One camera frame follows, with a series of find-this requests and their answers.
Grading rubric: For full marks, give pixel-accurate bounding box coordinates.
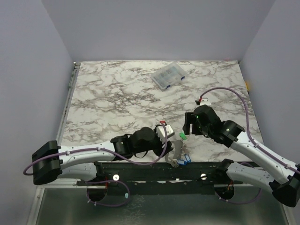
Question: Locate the green key tag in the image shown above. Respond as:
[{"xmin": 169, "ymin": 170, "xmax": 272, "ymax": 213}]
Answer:
[{"xmin": 179, "ymin": 133, "xmax": 187, "ymax": 140}]

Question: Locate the clear plastic bag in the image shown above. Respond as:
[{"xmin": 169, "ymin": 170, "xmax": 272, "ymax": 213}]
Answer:
[{"xmin": 165, "ymin": 140, "xmax": 183, "ymax": 168}]

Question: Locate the blue key tag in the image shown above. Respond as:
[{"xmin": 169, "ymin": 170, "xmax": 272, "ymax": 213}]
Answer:
[
  {"xmin": 184, "ymin": 154, "xmax": 191, "ymax": 163},
  {"xmin": 177, "ymin": 160, "xmax": 187, "ymax": 165}
]

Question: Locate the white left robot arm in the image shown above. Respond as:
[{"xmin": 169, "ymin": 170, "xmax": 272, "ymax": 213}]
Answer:
[{"xmin": 23, "ymin": 125, "xmax": 174, "ymax": 185}]

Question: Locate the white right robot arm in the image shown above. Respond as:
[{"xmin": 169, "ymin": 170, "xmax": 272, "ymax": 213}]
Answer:
[{"xmin": 182, "ymin": 105, "xmax": 300, "ymax": 207}]

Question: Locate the clear plastic organizer box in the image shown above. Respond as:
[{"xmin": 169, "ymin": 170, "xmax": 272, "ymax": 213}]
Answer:
[{"xmin": 150, "ymin": 62, "xmax": 187, "ymax": 91}]

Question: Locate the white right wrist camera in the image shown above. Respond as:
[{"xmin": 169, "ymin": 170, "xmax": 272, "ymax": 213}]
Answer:
[{"xmin": 195, "ymin": 97, "xmax": 211, "ymax": 106}]

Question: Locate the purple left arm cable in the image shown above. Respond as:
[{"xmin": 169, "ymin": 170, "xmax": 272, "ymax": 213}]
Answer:
[{"xmin": 22, "ymin": 126, "xmax": 170, "ymax": 176}]

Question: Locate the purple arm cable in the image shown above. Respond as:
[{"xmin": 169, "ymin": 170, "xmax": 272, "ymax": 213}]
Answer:
[
  {"xmin": 22, "ymin": 126, "xmax": 170, "ymax": 176},
  {"xmin": 199, "ymin": 87, "xmax": 300, "ymax": 173}
]

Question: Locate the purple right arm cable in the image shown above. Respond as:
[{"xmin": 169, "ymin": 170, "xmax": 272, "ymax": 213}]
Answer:
[{"xmin": 199, "ymin": 87, "xmax": 300, "ymax": 173}]

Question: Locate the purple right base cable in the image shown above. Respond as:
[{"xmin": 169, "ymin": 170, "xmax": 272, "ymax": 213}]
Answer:
[{"xmin": 217, "ymin": 162, "xmax": 262, "ymax": 204}]

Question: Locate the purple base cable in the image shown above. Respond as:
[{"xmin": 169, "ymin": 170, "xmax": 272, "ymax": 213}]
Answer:
[
  {"xmin": 86, "ymin": 179, "xmax": 131, "ymax": 208},
  {"xmin": 217, "ymin": 162, "xmax": 262, "ymax": 204}
]

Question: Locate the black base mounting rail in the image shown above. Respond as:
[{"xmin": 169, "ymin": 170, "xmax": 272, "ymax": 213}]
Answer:
[{"xmin": 77, "ymin": 162, "xmax": 231, "ymax": 198}]

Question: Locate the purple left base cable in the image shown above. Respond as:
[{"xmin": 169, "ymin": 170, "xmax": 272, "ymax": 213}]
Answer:
[{"xmin": 86, "ymin": 179, "xmax": 131, "ymax": 208}]

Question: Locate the aluminium extrusion frame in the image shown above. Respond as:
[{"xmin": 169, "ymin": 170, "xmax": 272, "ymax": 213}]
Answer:
[{"xmin": 26, "ymin": 62, "xmax": 81, "ymax": 225}]

